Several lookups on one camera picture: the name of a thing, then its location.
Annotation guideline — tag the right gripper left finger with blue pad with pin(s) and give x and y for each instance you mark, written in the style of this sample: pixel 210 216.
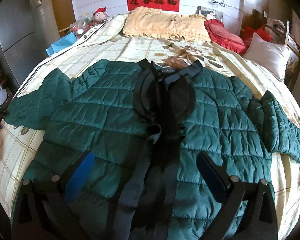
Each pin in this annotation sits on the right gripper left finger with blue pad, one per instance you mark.
pixel 42 210

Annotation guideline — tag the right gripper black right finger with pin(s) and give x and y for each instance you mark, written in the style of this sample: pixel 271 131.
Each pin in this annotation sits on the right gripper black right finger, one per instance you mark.
pixel 259 219

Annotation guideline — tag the dark green quilted jacket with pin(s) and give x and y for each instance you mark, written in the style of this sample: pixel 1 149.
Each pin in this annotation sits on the dark green quilted jacket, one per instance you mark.
pixel 145 126

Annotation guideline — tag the floral cream bed quilt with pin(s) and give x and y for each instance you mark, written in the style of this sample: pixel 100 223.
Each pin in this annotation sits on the floral cream bed quilt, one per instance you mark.
pixel 19 145

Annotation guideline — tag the white square pillow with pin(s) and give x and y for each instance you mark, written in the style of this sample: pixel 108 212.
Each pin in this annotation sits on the white square pillow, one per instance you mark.
pixel 273 57

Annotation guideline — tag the grey refrigerator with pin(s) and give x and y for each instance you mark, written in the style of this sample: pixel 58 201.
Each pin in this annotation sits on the grey refrigerator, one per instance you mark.
pixel 27 29

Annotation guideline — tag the red heart-shaped cushion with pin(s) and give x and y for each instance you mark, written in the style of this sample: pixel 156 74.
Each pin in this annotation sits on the red heart-shaped cushion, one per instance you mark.
pixel 218 34

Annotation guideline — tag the wooden chair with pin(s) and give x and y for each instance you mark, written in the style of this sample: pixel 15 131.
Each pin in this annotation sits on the wooden chair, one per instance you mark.
pixel 280 34

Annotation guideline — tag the pig plush toy red hat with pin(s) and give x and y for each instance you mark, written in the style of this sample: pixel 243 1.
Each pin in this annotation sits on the pig plush toy red hat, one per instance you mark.
pixel 100 16

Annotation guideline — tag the peach ruffled pillow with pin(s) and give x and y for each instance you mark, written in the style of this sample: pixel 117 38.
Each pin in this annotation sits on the peach ruffled pillow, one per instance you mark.
pixel 154 23

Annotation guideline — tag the framed photo on headboard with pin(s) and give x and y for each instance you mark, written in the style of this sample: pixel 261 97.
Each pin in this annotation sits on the framed photo on headboard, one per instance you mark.
pixel 210 13

